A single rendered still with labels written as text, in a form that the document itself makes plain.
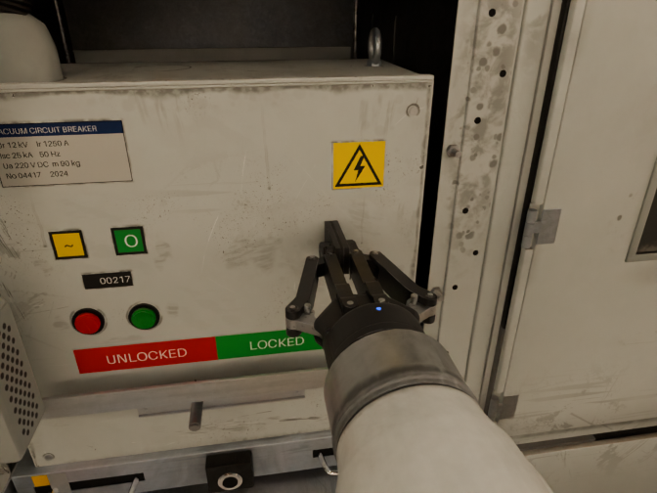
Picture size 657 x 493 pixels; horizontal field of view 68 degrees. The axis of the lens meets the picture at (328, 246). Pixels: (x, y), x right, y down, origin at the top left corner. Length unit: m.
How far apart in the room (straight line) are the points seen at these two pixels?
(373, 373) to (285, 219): 0.28
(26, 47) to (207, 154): 0.19
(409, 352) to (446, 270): 0.37
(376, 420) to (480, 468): 0.06
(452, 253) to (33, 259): 0.48
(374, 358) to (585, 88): 0.43
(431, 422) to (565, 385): 0.61
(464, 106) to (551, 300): 0.30
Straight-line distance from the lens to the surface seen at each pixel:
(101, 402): 0.63
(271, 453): 0.73
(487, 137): 0.60
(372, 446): 0.25
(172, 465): 0.74
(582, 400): 0.89
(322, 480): 0.77
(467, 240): 0.64
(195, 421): 0.62
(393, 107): 0.52
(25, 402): 0.60
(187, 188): 0.52
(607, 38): 0.63
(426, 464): 0.23
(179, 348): 0.62
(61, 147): 0.53
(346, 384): 0.30
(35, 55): 0.56
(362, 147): 0.52
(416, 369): 0.29
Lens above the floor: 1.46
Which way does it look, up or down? 26 degrees down
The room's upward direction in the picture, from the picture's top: straight up
